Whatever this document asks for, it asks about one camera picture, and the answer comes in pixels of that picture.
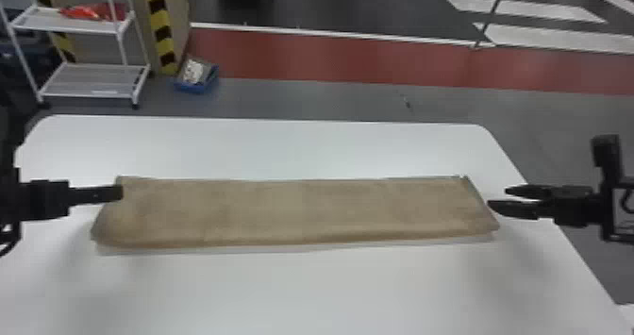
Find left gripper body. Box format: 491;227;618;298
17;178;71;223

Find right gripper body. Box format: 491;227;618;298
540;185;605;228

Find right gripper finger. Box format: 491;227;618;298
487;198;546;222
504;183;555;200

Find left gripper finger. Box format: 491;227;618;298
68;184;125;206

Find white shelf trolley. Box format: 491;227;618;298
0;0;153;110

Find blue tray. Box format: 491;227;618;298
173;56;221;95

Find red snack packet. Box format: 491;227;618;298
58;1;129;23

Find beige towel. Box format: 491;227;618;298
90;175;501;251

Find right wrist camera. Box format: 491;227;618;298
591;134;624;186

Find grey metal post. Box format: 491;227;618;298
473;0;511;49

